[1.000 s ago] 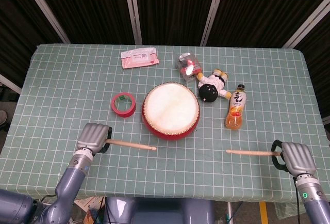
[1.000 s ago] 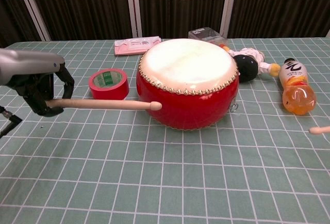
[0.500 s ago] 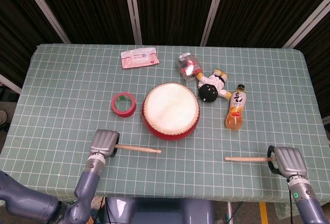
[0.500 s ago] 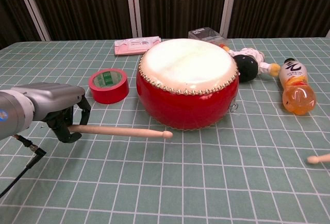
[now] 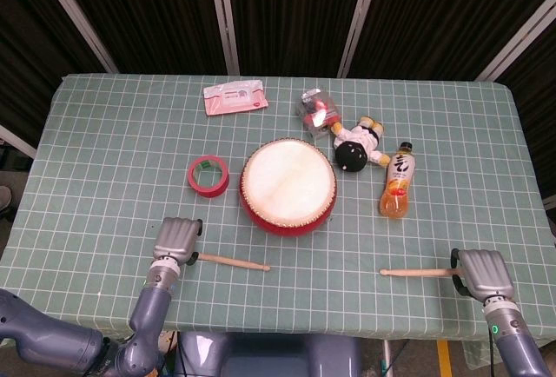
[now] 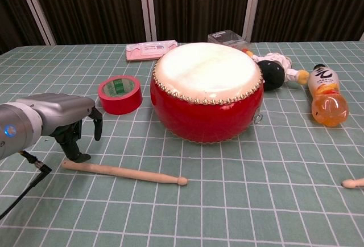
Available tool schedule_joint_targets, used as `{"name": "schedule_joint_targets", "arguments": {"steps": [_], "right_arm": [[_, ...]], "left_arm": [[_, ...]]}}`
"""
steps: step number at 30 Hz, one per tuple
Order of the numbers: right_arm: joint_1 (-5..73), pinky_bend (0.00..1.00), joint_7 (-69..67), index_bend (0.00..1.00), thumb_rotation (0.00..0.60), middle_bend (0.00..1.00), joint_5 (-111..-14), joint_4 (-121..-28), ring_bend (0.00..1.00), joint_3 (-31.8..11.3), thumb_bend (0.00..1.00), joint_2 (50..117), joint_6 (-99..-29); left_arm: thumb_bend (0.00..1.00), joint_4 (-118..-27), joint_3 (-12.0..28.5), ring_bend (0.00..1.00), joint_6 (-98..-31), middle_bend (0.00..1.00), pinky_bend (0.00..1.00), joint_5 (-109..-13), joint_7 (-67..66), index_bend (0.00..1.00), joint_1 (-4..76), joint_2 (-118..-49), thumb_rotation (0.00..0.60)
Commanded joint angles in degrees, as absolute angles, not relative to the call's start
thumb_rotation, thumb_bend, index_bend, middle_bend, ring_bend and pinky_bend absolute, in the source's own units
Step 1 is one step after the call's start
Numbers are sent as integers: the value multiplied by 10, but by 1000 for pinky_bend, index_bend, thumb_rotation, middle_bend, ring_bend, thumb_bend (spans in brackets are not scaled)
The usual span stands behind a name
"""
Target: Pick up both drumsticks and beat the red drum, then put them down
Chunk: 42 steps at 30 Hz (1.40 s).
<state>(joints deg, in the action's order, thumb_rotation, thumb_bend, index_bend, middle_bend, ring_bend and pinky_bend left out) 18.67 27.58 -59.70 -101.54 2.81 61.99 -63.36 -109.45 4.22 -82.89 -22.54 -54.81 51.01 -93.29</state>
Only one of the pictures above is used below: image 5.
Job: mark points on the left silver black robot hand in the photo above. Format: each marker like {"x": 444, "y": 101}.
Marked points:
{"x": 176, "y": 238}

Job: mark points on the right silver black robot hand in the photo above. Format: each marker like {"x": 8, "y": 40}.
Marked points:
{"x": 484, "y": 273}

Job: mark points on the wooden drumstick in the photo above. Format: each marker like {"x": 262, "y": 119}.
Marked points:
{"x": 234, "y": 262}
{"x": 417, "y": 272}

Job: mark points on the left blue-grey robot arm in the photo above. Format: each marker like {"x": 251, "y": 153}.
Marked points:
{"x": 56, "y": 338}

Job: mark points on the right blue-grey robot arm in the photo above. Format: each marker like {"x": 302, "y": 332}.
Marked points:
{"x": 517, "y": 346}

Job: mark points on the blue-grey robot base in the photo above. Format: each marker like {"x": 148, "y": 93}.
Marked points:
{"x": 269, "y": 355}

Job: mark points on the red and white drum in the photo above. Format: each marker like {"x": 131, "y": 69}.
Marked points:
{"x": 289, "y": 181}

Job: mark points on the red tape roll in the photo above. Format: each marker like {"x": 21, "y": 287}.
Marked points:
{"x": 193, "y": 181}

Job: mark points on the white paper leaflet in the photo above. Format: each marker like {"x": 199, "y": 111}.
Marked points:
{"x": 167, "y": 340}

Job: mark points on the green checked tablecloth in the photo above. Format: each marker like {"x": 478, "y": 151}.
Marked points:
{"x": 130, "y": 134}

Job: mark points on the orange drink bottle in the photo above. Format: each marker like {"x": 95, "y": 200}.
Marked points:
{"x": 396, "y": 181}

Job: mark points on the white table leg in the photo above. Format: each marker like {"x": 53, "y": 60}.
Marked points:
{"x": 386, "y": 357}

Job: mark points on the pink wet wipes pack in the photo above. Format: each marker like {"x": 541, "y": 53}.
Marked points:
{"x": 234, "y": 97}

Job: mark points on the grey shoe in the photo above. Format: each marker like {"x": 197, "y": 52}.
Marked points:
{"x": 4, "y": 198}

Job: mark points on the black-haired plush doll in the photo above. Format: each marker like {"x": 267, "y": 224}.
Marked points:
{"x": 352, "y": 155}

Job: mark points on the clear plastic toy box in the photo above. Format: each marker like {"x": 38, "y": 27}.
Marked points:
{"x": 317, "y": 112}

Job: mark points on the dark brown curtain panel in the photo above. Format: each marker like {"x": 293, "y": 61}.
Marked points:
{"x": 147, "y": 12}
{"x": 538, "y": 90}
{"x": 295, "y": 12}
{"x": 443, "y": 12}
{"x": 26, "y": 47}

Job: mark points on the white partition frame post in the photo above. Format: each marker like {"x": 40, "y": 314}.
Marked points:
{"x": 17, "y": 141}
{"x": 359, "y": 16}
{"x": 223, "y": 16}
{"x": 550, "y": 202}
{"x": 517, "y": 36}
{"x": 76, "y": 16}

